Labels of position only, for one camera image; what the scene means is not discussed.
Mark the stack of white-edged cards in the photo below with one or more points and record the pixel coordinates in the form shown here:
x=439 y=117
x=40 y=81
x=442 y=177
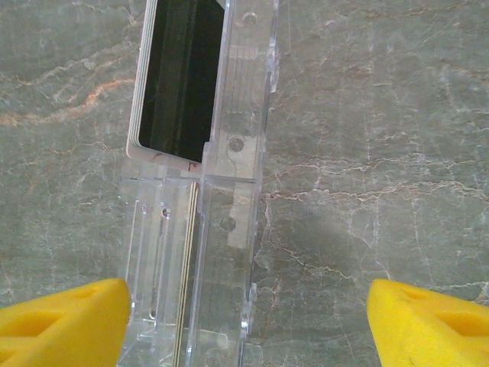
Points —
x=141 y=76

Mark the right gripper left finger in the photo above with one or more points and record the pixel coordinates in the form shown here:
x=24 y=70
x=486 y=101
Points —
x=57 y=329

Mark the white card with red scribble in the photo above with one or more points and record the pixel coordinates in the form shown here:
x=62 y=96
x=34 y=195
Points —
x=164 y=158

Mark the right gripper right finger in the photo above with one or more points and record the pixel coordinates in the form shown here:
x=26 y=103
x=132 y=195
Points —
x=428 y=336

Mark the clear acrylic card stand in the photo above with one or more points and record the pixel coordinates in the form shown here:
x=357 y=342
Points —
x=237 y=191

